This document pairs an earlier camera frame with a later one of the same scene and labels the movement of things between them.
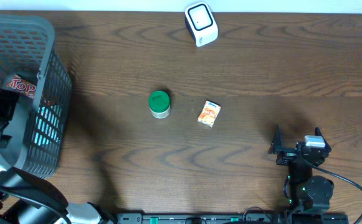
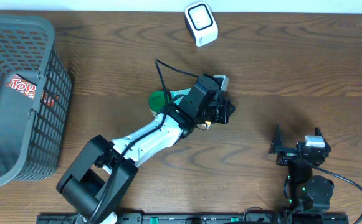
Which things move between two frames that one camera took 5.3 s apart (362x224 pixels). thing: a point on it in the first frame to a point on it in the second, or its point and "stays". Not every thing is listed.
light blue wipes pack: [48, 124] to [174, 93]
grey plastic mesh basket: [23, 45] stays
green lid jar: [159, 103] stays
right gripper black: [276, 147] stays
